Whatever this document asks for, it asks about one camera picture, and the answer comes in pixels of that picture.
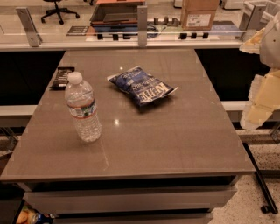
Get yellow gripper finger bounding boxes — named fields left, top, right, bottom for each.
left=240, top=70, right=280, bottom=130
left=239, top=28, right=265, bottom=54

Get clear plastic water bottle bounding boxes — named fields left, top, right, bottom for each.
left=65, top=72, right=102, bottom=142

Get cardboard box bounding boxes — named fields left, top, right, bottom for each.
left=180, top=0, right=220, bottom=31

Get blue chip bag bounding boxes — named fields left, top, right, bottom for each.
left=107, top=66, right=178, bottom=107

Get grey table drawer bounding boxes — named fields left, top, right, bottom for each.
left=24, top=185, right=237, bottom=215

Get grey open crate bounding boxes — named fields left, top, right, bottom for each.
left=90, top=0, right=145, bottom=25

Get black candy bar wrapper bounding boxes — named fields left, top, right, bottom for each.
left=50, top=66, right=75, bottom=90

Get black office chair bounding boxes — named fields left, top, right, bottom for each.
left=41, top=0, right=80, bottom=25

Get colourful snack packages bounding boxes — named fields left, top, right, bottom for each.
left=16, top=205, right=54, bottom=224

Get black floor rail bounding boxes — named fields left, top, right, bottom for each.
left=243, top=143, right=279, bottom=214

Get middle metal glass post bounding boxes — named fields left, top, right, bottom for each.
left=137, top=5, right=147, bottom=46

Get left metal glass post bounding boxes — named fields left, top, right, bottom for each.
left=16, top=7, right=42, bottom=47

